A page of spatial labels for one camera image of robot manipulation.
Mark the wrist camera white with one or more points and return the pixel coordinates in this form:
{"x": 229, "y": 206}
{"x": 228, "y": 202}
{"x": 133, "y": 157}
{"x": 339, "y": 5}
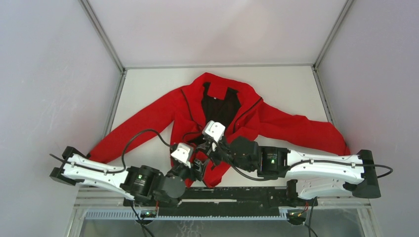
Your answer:
{"x": 183, "y": 153}
{"x": 213, "y": 131}

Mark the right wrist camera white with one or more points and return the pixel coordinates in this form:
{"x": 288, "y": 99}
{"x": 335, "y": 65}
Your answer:
{"x": 213, "y": 131}

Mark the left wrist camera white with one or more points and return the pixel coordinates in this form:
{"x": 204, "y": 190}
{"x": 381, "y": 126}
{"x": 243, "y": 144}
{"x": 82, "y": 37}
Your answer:
{"x": 183, "y": 153}

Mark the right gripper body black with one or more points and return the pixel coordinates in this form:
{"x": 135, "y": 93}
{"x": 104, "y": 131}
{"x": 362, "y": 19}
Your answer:
{"x": 216, "y": 156}

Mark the red jacket black lining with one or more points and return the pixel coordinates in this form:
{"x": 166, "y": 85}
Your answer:
{"x": 232, "y": 103}

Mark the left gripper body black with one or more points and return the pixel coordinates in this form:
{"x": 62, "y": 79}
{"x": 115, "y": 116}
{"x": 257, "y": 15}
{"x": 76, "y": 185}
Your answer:
{"x": 185, "y": 172}

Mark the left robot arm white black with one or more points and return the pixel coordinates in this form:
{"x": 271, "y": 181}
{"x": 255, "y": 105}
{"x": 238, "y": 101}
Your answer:
{"x": 143, "y": 185}

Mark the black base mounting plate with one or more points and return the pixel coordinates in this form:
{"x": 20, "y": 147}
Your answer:
{"x": 229, "y": 201}

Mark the white slotted cable duct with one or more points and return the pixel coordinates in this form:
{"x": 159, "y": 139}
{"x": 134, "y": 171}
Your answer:
{"x": 113, "y": 214}

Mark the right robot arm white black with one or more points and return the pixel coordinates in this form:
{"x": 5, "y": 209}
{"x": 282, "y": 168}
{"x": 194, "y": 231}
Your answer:
{"x": 307, "y": 175}

